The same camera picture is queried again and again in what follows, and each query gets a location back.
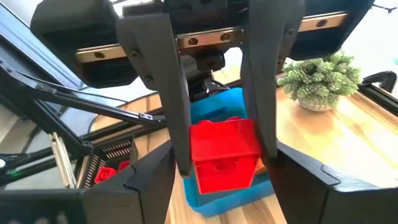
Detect small red toy brick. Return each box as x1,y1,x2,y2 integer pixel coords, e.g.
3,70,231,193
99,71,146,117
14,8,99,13
188,116,262,195

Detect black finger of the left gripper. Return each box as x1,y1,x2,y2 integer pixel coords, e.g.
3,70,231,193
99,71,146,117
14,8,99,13
241,0,304,162
116,12,192,177

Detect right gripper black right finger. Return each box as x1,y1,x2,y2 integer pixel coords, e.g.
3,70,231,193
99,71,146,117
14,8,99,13
267,139,398,224

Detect orange toy brick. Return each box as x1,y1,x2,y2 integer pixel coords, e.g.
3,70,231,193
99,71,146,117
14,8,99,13
254,157,267,175

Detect green artificial potted plant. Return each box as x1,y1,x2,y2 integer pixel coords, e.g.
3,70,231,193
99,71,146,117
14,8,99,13
275,51,363,113

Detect black table clamp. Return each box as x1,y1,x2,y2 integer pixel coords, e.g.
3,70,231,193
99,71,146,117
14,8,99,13
362,70,398,93

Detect silver frame bracket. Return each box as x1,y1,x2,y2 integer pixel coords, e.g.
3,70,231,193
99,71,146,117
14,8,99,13
49,132,77,189

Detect black mesh basket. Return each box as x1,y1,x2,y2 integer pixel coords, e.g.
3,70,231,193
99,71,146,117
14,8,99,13
76,134,139,190

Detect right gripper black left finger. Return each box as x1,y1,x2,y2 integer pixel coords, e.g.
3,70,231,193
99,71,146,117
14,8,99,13
0,139,177,224

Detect blue plastic bin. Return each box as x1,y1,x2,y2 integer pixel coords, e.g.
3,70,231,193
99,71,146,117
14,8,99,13
182,86,276,218

